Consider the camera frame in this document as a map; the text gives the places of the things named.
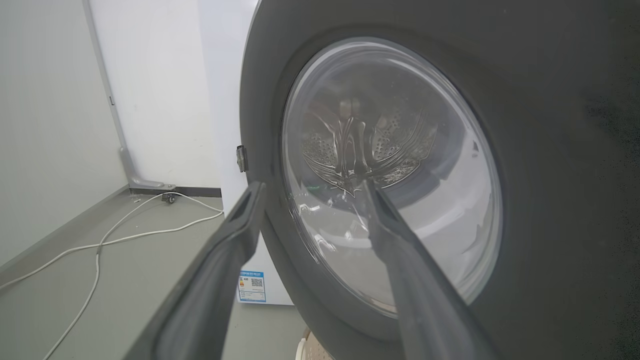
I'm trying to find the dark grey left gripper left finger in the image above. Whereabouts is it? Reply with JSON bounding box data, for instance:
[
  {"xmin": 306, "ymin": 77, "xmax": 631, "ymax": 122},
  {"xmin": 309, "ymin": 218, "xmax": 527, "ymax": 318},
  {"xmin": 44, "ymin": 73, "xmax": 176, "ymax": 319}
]
[{"xmin": 122, "ymin": 181, "xmax": 267, "ymax": 360}]

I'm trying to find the white washing machine body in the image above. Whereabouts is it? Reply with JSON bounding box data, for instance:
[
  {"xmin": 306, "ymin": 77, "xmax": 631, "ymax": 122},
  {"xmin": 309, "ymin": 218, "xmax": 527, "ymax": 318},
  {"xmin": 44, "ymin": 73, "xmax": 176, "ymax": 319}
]
[{"xmin": 197, "ymin": 0, "xmax": 295, "ymax": 306}]

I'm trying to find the beige laundry basket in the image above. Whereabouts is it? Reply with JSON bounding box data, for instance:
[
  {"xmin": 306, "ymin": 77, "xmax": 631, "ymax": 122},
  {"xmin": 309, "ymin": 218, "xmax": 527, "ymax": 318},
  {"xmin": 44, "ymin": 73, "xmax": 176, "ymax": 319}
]
[{"xmin": 295, "ymin": 330, "xmax": 335, "ymax": 360}]

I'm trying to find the white power cable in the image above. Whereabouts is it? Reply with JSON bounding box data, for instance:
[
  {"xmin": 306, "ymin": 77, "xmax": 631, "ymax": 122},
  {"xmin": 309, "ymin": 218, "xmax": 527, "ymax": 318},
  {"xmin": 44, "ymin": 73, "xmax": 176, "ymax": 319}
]
[
  {"xmin": 0, "ymin": 192, "xmax": 225, "ymax": 292},
  {"xmin": 42, "ymin": 192, "xmax": 173, "ymax": 360}
]

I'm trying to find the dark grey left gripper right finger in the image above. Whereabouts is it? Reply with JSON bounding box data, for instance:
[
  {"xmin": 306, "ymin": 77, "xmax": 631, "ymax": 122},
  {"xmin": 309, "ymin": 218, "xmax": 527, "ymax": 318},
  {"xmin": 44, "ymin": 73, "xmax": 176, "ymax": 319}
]
[{"xmin": 361, "ymin": 180, "xmax": 501, "ymax": 360}]

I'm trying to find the dark grey washing machine door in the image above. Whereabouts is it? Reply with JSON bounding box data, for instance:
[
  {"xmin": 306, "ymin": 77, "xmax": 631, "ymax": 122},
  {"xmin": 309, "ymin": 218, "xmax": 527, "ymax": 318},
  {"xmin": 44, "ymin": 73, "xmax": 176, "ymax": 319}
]
[{"xmin": 236, "ymin": 0, "xmax": 640, "ymax": 360}]

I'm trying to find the blue energy label sticker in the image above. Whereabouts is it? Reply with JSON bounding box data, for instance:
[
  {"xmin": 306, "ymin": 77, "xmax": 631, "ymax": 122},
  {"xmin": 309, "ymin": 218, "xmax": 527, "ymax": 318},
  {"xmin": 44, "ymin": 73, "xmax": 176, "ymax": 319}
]
[{"xmin": 238, "ymin": 270, "xmax": 267, "ymax": 303}]

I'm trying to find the grey partition support foot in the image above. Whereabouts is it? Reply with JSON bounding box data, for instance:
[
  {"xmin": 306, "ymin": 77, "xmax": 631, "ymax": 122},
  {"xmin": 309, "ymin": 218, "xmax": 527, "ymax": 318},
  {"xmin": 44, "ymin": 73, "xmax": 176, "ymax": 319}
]
[{"xmin": 82, "ymin": 0, "xmax": 177, "ymax": 191}]

